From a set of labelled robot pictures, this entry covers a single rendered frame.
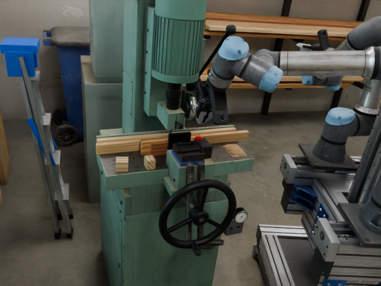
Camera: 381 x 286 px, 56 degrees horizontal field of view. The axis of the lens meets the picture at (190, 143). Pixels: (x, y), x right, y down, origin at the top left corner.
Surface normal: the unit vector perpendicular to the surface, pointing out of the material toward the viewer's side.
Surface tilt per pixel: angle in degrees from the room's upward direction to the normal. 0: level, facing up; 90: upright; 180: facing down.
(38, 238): 0
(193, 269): 90
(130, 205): 90
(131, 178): 90
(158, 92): 90
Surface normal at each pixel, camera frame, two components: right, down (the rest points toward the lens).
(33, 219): 0.10, -0.88
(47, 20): 0.29, 0.47
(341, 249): 0.04, 0.47
